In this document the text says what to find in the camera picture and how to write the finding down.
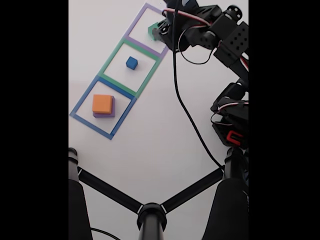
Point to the blue tape square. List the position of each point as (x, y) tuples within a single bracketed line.
[(83, 98)]

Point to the red table clamp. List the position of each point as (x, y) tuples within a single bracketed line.
[(233, 137)]

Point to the black tripod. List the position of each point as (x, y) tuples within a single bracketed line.
[(151, 220)]

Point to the green cube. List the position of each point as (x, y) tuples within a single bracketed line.
[(150, 30)]

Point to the green tape square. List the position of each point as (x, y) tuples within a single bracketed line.
[(110, 58)]

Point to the purple tape square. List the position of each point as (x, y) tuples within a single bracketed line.
[(133, 27)]

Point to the large purple cube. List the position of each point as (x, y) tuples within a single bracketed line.
[(112, 112)]

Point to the orange cube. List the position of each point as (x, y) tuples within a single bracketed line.
[(102, 103)]

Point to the small blue cube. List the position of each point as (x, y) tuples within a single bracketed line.
[(131, 62)]

